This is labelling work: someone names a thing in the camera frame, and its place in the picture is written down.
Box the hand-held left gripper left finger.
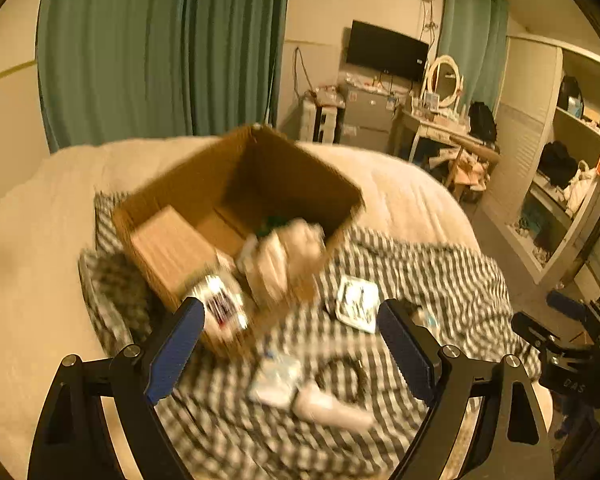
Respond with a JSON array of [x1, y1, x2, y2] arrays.
[[27, 296, 206, 480]]

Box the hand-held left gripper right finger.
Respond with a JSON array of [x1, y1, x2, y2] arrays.
[[377, 299, 554, 480]]

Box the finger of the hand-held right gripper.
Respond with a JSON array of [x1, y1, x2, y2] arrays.
[[511, 311, 557, 357], [546, 291, 590, 321]]

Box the brown cardboard box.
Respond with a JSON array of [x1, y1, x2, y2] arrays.
[[111, 125, 367, 357]]

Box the white printed packet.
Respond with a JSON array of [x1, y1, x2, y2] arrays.
[[187, 275, 254, 347]]

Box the white tray packet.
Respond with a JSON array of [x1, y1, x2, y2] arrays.
[[336, 276, 380, 334]]

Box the black white checked blanket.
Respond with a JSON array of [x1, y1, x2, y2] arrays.
[[77, 192, 542, 480]]

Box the white bottle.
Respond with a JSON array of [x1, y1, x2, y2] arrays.
[[292, 380, 374, 432]]

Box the small brown carton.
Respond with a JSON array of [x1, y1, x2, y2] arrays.
[[130, 206, 222, 302]]

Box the white flat packet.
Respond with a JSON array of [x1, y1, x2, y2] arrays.
[[247, 352, 304, 409]]

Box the black bag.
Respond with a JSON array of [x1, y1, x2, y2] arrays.
[[537, 141, 579, 189]]

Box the white plastic bag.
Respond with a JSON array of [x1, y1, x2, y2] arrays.
[[237, 220, 327, 307]]

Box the white open wardrobe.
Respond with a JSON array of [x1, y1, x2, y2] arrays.
[[480, 34, 600, 287]]

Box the black backpack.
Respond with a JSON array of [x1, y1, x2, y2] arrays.
[[467, 101, 499, 142]]

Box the white dressing table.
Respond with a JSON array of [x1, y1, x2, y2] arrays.
[[392, 107, 501, 192]]

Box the grey mini fridge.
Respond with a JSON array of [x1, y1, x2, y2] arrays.
[[337, 82, 399, 149]]

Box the white storage cart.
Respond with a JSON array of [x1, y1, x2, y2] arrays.
[[300, 97, 344, 144]]

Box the round white vanity mirror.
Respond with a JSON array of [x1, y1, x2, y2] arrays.
[[422, 55, 466, 109]]

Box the narrow green curtain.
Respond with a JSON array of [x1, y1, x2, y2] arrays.
[[437, 0, 511, 112]]

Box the black television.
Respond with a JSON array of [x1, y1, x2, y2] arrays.
[[346, 20, 430, 82]]

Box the wide green curtain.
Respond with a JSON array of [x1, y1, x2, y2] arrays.
[[37, 0, 292, 154]]

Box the black cable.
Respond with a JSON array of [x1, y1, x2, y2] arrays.
[[316, 354, 364, 404]]

